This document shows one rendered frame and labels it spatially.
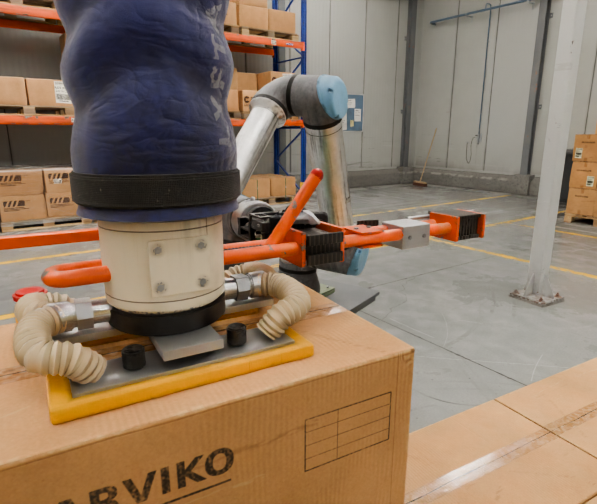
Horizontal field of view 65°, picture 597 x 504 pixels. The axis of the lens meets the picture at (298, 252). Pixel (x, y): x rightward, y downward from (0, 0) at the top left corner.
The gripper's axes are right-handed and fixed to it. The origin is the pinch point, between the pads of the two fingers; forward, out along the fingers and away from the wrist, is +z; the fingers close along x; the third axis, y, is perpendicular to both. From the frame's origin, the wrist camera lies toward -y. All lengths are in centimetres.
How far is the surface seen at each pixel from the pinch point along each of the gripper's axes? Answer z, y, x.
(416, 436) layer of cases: -17, -44, -66
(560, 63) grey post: -165, -317, 66
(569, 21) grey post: -162, -318, 95
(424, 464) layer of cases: -7, -37, -66
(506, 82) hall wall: -678, -922, 118
